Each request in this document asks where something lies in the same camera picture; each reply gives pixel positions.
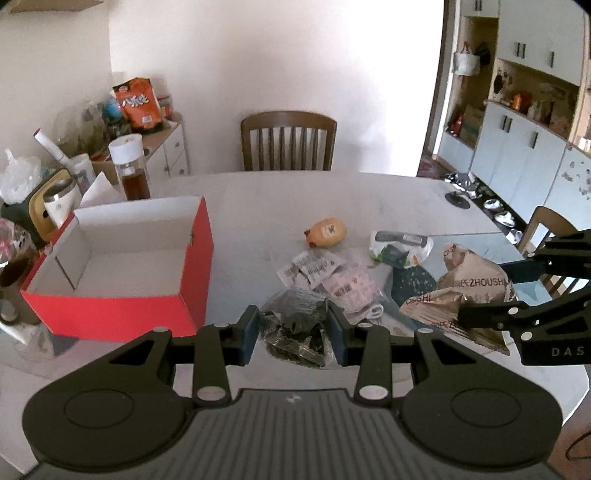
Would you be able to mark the white steel mug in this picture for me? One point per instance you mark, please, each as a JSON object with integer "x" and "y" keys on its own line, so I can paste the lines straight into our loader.
{"x": 61, "y": 199}

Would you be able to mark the white plastic bag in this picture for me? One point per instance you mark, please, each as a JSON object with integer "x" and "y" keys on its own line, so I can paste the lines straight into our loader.
{"x": 19, "y": 178}

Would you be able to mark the white drawer cabinet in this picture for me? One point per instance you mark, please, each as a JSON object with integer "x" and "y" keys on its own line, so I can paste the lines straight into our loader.
{"x": 164, "y": 151}

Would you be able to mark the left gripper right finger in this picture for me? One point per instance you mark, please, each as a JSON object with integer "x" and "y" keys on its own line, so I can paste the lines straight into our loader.
{"x": 368, "y": 347}

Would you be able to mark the orange pig squeeze toy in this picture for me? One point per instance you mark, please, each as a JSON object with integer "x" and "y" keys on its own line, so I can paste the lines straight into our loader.
{"x": 326, "y": 233}

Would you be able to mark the wooden chair at back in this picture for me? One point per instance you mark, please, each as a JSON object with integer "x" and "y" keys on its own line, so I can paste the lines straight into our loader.
{"x": 288, "y": 141}

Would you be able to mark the black round table mount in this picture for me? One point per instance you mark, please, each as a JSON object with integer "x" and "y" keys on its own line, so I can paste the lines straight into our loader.
{"x": 458, "y": 199}

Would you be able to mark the wooden chair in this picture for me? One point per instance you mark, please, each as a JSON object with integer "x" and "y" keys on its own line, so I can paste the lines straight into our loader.
{"x": 563, "y": 256}
{"x": 288, "y": 141}

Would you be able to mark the red cardboard box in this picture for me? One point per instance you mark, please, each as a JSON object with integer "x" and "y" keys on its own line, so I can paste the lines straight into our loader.
{"x": 114, "y": 272}

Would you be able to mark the white paper roll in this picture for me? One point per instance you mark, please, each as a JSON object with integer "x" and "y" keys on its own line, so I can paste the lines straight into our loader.
{"x": 53, "y": 149}

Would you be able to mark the black dried food bag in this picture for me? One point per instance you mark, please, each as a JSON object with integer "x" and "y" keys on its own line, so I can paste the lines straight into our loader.
{"x": 294, "y": 328}

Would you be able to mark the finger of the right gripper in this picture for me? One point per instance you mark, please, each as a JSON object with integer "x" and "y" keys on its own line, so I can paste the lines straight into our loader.
{"x": 523, "y": 271}
{"x": 494, "y": 316}

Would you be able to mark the clear printed sachet packet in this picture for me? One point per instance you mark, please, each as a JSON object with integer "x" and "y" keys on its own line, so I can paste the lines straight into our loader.
{"x": 341, "y": 277}

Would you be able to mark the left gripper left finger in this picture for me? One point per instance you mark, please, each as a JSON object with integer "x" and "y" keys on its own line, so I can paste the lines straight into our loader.
{"x": 216, "y": 347}

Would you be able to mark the white green snack packet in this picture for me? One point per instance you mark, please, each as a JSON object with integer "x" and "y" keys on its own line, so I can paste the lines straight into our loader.
{"x": 399, "y": 249}

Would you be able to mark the orange snack bag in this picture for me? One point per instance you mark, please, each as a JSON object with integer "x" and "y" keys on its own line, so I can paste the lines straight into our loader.
{"x": 139, "y": 105}

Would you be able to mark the light blue wall cabinet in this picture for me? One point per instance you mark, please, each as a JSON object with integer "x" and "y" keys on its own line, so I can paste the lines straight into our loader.
{"x": 517, "y": 106}

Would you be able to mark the wooden chair at right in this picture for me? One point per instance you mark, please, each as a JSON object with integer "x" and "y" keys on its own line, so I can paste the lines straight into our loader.
{"x": 563, "y": 256}

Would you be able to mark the glass tea bottle white lid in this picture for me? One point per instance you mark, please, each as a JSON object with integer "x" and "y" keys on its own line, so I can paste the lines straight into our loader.
{"x": 127, "y": 156}

